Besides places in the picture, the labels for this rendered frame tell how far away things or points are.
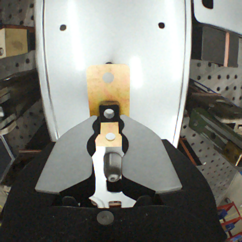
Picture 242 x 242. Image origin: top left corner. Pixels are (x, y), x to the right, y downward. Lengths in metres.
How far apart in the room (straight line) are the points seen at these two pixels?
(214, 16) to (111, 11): 0.15
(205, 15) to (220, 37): 0.06
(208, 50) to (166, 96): 0.11
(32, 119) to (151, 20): 0.56
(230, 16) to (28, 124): 0.71
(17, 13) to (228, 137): 0.67
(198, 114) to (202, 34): 0.13
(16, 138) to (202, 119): 0.71
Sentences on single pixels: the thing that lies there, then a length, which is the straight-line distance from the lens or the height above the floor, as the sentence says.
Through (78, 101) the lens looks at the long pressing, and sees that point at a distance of 0.23.
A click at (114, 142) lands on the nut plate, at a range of 0.16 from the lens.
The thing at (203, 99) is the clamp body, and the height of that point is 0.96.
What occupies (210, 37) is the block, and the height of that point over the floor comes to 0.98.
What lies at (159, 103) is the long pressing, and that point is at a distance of 0.23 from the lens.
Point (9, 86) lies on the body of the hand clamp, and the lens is 0.22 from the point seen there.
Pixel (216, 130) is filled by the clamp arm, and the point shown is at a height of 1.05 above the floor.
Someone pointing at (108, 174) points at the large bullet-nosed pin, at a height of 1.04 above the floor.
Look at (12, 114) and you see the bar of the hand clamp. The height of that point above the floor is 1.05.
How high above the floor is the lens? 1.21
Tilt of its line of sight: 63 degrees down
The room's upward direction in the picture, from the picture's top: 174 degrees clockwise
